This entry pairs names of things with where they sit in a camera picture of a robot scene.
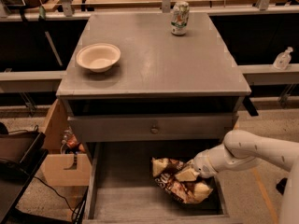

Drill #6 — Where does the brown chip bag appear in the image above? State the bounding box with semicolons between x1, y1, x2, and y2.
151;158;213;204

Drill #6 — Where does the green white soda can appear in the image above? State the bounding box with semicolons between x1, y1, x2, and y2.
171;1;190;35

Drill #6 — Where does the wooden crate on floor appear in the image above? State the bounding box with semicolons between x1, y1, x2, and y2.
40;100;92;186

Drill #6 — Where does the upper drawer with knob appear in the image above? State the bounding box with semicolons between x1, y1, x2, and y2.
68;113;237;143

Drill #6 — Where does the black cart on left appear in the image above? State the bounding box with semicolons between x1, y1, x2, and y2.
0;121;50;224

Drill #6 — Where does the open middle drawer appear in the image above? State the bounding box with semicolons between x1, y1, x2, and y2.
82;140;242;224

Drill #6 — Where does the grey cabinet with drawers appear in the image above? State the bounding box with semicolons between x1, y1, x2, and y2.
55;11;252;224

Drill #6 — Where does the black floor cable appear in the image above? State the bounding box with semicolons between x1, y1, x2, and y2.
32;175;87;223

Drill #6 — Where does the white paper bowl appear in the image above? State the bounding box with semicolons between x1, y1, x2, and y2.
76;43;121;73

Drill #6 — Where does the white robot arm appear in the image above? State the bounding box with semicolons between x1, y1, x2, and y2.
175;129;299;224

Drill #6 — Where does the black chair caster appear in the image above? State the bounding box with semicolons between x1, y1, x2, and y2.
276;177;287;195

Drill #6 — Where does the clear sanitizer pump bottle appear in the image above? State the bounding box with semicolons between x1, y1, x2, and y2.
273;47;293;70

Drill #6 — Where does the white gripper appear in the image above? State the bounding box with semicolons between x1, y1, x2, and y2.
175;149;217;182

